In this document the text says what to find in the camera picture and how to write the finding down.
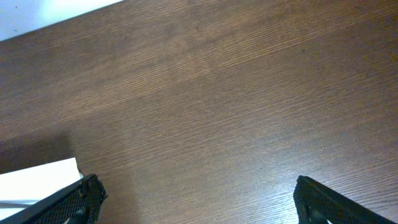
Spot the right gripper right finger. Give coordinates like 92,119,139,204
294,175,396,224

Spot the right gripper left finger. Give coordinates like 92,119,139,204
1,174,107,224

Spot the white plastic cutlery tray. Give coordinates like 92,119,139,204
1,157,83,220

